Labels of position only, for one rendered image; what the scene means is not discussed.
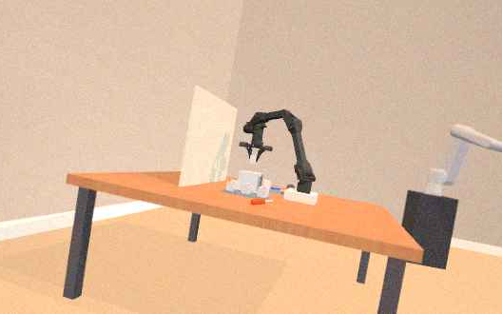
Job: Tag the orange-handled screwdriver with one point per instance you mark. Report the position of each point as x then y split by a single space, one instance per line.
259 201

